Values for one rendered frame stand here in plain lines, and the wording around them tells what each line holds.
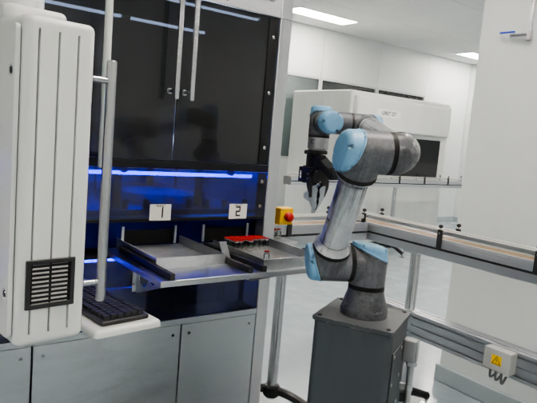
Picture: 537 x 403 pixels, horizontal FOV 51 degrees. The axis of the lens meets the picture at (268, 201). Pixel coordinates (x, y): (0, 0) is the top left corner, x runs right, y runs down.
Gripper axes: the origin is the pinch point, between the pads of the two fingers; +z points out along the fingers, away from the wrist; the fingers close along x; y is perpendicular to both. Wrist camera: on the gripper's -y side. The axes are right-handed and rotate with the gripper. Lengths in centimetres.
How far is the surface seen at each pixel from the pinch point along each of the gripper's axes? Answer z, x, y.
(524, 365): 59, -85, -36
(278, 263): 19.6, 13.6, 1.1
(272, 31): -65, -3, 39
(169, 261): 19, 50, 12
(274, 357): 81, -29, 55
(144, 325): 30, 68, -14
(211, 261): 20.1, 33.8, 12.2
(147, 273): 21, 59, 8
